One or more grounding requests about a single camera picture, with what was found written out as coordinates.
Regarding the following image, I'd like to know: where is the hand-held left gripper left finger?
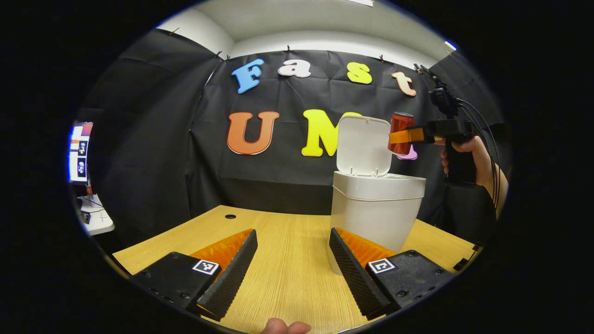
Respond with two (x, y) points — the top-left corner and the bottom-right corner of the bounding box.
(130, 228), (258, 321)

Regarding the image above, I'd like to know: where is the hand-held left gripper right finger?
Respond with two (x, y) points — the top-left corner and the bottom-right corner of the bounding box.
(329, 227), (456, 321)

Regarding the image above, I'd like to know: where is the red pop can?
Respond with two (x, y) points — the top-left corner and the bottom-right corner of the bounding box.
(388, 112), (417, 156)

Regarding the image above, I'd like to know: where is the white desktop garbage bin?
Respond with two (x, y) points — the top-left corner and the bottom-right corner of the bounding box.
(326, 115), (426, 275)

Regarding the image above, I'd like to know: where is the wooden desktop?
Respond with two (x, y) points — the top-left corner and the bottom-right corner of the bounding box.
(113, 205), (478, 334)

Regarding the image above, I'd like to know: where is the black backdrop cloth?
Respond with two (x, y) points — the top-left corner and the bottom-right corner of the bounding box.
(77, 28), (511, 246)

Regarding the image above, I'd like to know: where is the white side table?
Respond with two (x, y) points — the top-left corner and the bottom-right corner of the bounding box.
(77, 194), (115, 236)

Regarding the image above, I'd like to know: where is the computer monitor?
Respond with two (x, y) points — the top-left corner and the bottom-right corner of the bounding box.
(69, 122), (93, 184)

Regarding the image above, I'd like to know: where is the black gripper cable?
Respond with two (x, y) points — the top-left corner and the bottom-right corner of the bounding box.
(457, 97), (502, 209)

